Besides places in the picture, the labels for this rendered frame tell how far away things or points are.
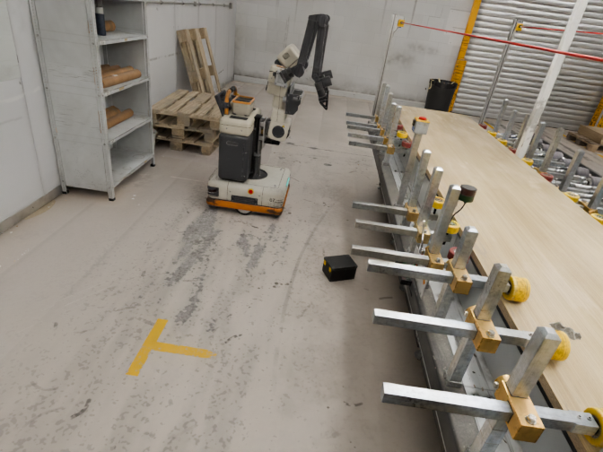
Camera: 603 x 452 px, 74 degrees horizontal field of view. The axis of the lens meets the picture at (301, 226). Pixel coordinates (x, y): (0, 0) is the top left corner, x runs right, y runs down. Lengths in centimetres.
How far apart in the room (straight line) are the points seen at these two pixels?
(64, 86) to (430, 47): 751
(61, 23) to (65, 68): 30
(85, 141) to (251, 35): 638
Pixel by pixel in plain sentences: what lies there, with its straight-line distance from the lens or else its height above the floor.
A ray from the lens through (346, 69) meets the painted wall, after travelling 940.
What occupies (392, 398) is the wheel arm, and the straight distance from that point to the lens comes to 96.
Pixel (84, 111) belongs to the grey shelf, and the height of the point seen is 74.
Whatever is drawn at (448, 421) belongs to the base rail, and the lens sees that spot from 133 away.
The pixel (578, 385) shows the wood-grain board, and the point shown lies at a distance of 132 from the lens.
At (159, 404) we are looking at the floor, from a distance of 209.
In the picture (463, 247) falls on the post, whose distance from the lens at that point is 139.
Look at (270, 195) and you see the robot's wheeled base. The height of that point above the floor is 23.
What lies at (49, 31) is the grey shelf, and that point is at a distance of 359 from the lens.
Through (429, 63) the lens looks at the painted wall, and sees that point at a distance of 959.
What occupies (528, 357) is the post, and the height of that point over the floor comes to 108.
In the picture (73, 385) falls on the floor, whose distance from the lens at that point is 225.
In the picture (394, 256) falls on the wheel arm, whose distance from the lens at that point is 161.
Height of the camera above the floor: 166
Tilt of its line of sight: 29 degrees down
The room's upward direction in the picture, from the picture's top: 8 degrees clockwise
